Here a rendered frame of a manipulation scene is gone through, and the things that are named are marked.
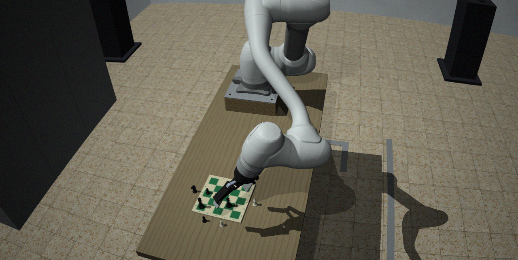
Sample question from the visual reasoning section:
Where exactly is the green and cream chessboard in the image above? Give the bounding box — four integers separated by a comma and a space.
192, 175, 256, 223

